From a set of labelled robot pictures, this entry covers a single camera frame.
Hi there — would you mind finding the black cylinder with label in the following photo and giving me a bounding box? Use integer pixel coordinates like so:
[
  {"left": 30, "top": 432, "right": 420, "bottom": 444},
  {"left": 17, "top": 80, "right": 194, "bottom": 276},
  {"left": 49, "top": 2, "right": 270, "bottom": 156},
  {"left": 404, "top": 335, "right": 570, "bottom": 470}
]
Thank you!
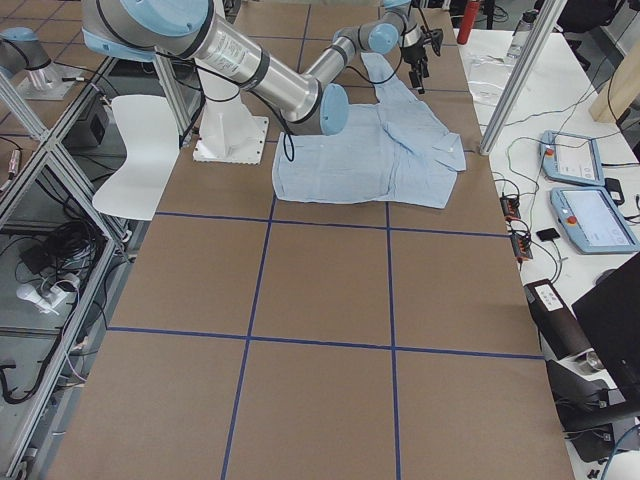
[{"left": 523, "top": 279, "right": 592, "bottom": 359}]

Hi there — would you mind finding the clear plastic bag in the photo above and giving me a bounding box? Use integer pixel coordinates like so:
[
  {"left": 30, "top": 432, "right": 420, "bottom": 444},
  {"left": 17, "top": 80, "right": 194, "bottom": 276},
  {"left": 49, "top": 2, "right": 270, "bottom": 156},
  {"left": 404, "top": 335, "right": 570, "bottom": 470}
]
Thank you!
[{"left": 462, "top": 53, "right": 514, "bottom": 106}]

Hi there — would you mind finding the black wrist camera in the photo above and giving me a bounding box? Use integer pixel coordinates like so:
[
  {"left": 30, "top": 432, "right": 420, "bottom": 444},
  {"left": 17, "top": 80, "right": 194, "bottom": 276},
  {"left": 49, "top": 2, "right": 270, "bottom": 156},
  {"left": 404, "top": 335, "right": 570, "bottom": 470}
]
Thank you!
[{"left": 421, "top": 27, "right": 444, "bottom": 57}]

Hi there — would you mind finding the upper blue teach pendant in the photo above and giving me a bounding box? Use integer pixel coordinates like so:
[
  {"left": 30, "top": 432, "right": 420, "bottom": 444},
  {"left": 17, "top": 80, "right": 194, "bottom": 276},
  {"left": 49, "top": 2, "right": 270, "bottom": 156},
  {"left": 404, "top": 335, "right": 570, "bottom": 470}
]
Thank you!
[{"left": 540, "top": 130, "right": 605, "bottom": 186}]

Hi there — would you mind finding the aluminium frame post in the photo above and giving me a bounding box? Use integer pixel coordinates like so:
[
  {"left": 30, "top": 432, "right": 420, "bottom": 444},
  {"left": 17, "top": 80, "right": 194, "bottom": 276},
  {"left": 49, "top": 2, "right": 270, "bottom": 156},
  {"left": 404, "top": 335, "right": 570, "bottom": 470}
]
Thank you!
[{"left": 479, "top": 0, "right": 566, "bottom": 155}]

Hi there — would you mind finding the light blue button-up shirt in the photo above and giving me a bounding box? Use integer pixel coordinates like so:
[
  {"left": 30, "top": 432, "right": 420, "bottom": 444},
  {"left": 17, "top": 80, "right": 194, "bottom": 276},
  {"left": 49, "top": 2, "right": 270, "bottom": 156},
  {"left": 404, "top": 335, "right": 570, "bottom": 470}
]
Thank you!
[{"left": 272, "top": 53, "right": 466, "bottom": 209}]

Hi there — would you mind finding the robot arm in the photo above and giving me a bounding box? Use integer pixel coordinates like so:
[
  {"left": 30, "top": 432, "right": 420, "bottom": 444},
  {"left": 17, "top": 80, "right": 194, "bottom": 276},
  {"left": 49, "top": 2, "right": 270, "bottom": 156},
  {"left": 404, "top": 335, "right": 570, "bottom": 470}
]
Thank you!
[
  {"left": 81, "top": 0, "right": 349, "bottom": 135},
  {"left": 303, "top": 1, "right": 443, "bottom": 93}
]

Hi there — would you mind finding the blue teach pendant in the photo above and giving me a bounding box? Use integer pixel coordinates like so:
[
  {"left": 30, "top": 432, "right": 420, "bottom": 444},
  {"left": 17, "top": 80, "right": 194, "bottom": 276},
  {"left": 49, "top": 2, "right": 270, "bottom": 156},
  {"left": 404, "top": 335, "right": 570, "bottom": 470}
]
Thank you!
[
  {"left": 549, "top": 186, "right": 639, "bottom": 254},
  {"left": 540, "top": 130, "right": 605, "bottom": 186}
]

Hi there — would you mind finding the lower blue teach pendant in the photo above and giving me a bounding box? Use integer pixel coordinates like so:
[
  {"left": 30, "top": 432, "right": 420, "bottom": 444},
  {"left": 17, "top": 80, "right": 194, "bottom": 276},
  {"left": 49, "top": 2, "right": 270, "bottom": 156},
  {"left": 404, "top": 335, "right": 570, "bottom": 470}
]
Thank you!
[{"left": 549, "top": 186, "right": 639, "bottom": 254}]

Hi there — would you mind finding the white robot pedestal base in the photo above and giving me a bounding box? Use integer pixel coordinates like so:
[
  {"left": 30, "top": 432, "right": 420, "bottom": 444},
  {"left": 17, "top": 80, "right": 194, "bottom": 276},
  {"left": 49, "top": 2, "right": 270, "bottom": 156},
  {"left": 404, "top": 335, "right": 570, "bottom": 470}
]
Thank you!
[{"left": 193, "top": 60, "right": 269, "bottom": 165}]

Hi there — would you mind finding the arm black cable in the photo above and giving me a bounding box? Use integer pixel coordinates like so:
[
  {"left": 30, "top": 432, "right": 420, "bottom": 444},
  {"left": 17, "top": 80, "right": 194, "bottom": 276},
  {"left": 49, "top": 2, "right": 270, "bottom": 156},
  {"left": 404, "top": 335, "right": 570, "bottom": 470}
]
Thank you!
[{"left": 189, "top": 54, "right": 301, "bottom": 163}]

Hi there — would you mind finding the black monitor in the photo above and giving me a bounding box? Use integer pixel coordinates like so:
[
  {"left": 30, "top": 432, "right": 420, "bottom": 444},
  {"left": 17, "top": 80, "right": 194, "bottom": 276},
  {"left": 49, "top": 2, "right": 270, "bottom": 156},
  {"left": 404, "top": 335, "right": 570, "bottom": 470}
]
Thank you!
[{"left": 572, "top": 255, "right": 639, "bottom": 399}]

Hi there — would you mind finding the brown paper table cover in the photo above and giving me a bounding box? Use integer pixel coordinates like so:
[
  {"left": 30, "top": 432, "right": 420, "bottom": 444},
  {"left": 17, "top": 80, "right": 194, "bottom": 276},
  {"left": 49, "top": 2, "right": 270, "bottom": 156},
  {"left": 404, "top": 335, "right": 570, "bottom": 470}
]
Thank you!
[{"left": 48, "top": 33, "right": 573, "bottom": 479}]

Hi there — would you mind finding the red bottle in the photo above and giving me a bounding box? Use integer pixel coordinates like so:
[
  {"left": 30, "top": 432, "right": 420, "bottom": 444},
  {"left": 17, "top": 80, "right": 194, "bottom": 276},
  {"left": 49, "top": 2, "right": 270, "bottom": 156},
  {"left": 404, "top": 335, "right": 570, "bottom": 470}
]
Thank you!
[{"left": 456, "top": 0, "right": 480, "bottom": 45}]

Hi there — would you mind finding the white chair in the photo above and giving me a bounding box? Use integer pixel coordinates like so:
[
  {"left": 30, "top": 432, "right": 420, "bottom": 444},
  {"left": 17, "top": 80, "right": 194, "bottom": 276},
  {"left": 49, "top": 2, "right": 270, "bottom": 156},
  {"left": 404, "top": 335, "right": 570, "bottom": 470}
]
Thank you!
[{"left": 92, "top": 94, "right": 180, "bottom": 221}]

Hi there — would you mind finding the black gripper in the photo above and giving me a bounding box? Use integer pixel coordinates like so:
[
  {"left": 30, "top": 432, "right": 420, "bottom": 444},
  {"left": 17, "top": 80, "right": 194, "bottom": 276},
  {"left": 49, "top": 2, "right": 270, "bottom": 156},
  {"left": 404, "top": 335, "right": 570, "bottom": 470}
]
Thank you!
[{"left": 402, "top": 43, "right": 429, "bottom": 90}]

